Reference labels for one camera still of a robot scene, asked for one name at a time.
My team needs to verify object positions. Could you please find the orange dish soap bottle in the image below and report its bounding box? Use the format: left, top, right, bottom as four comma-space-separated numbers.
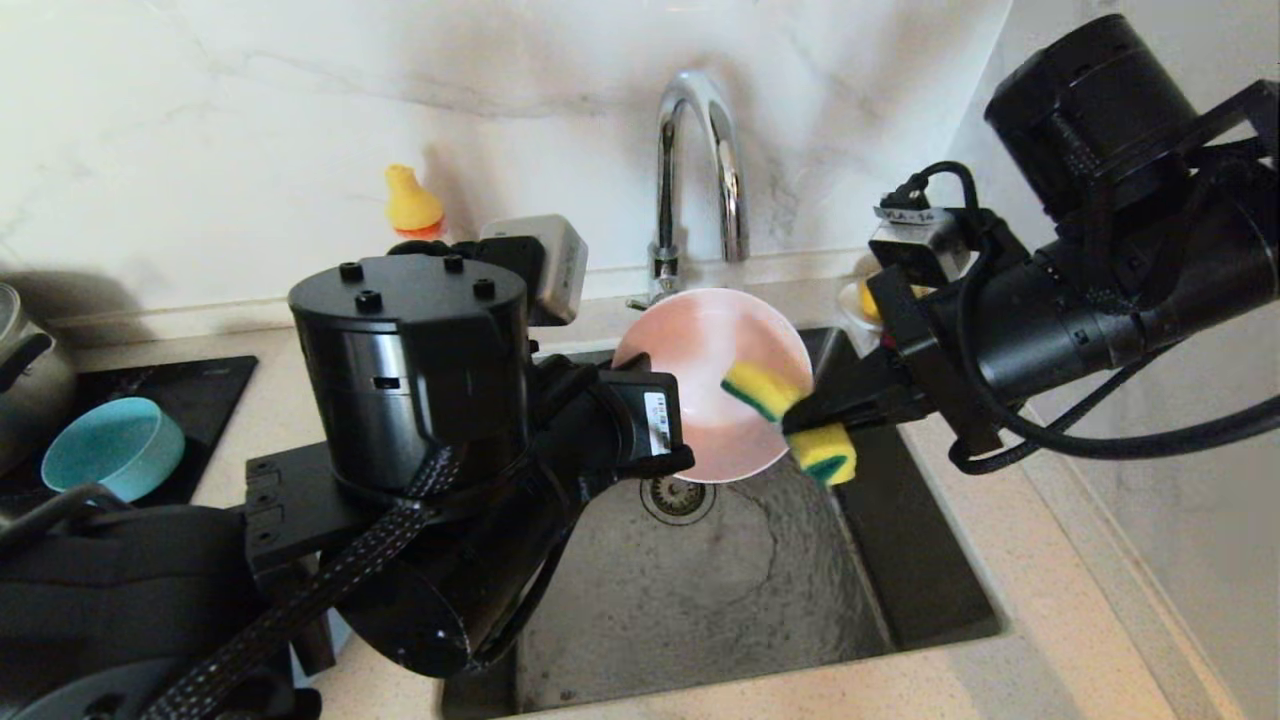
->
385, 163, 447, 242

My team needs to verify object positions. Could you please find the metal sink drain strainer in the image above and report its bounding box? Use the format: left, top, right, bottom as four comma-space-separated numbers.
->
640, 474, 717, 527

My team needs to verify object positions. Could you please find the chrome faucet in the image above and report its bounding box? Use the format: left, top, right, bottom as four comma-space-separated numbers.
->
626, 68, 752, 311

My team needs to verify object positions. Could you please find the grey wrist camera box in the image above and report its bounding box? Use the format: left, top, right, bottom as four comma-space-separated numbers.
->
867, 205, 974, 292
480, 214, 590, 328

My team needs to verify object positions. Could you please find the yellow green sponge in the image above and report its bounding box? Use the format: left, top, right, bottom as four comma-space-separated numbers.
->
720, 360, 859, 489

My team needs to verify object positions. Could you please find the steel cooking pot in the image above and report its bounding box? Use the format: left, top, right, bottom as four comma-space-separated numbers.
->
0, 283, 81, 473

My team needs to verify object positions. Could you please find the teal bowl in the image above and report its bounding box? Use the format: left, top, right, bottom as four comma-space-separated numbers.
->
41, 397, 187, 504

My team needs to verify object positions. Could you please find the black induction cooktop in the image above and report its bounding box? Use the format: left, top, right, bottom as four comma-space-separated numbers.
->
0, 355, 259, 526

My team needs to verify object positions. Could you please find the stainless steel sink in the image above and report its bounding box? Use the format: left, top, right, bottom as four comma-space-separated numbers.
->
440, 325, 1007, 720

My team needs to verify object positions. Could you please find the white fruit dish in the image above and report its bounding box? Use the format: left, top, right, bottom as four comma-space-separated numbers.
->
838, 282, 886, 333

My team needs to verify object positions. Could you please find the pink bowl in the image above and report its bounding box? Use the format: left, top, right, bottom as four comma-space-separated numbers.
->
611, 288, 815, 485

